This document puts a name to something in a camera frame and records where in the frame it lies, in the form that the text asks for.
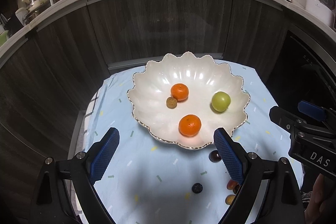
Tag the white scalloped bowl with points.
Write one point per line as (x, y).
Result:
(157, 82)

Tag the green basin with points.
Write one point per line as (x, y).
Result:
(3, 37)

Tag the orange mandarin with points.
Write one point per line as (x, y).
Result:
(179, 91)
(189, 125)

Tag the light blue patterned cloth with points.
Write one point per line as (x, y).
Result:
(157, 174)

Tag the white mug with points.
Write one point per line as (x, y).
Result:
(21, 14)

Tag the person's right hand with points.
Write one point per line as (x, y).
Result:
(323, 200)

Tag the blueberry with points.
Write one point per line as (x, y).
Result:
(197, 188)

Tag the black built-in appliance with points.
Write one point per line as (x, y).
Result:
(302, 69)

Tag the white box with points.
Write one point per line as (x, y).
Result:
(319, 11)

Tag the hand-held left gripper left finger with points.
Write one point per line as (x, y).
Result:
(105, 154)

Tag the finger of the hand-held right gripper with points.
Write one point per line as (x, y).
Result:
(312, 109)
(283, 117)

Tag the small brown longan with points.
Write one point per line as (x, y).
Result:
(230, 199)

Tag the dark purple plum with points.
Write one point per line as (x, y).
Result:
(215, 156)

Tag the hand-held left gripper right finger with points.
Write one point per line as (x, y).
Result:
(228, 154)

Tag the dark red cherry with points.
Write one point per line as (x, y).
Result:
(237, 189)

